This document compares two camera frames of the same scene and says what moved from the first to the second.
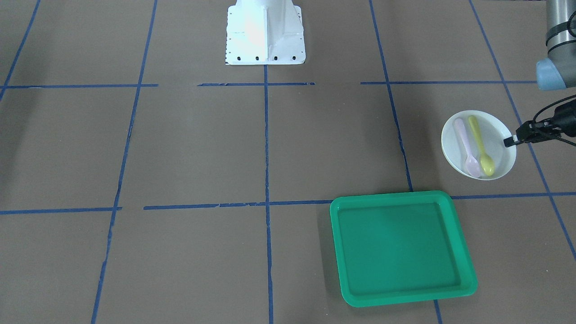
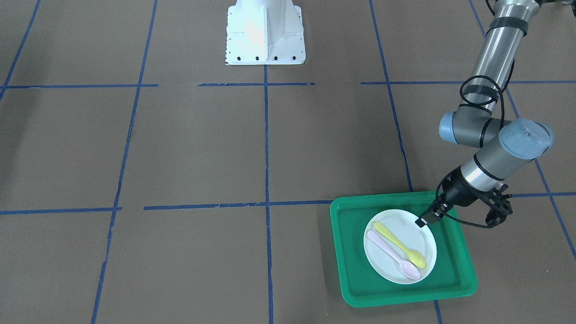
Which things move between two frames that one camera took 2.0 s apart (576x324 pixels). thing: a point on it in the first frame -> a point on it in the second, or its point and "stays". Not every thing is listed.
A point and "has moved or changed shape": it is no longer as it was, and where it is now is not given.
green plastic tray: (400, 248) stays
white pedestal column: (264, 32) stays
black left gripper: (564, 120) -> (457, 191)
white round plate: (472, 143) has moved or changed shape
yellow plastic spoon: (487, 163) has moved or changed shape
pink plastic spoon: (473, 166) has moved or changed shape
